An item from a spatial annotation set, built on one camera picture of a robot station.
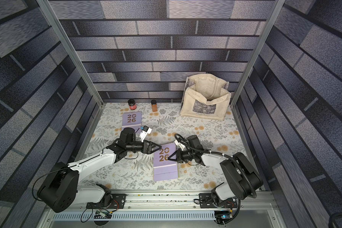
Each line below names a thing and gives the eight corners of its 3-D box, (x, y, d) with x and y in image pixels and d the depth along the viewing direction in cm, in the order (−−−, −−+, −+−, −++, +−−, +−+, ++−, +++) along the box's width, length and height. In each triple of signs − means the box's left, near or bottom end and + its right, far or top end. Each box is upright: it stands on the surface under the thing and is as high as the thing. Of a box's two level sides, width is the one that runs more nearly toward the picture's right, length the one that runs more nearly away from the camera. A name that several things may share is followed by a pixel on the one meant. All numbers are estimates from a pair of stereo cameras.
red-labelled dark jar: (129, 110, 117) (127, 103, 111) (130, 104, 121) (128, 98, 115) (136, 110, 117) (134, 103, 111) (137, 104, 121) (135, 98, 115)
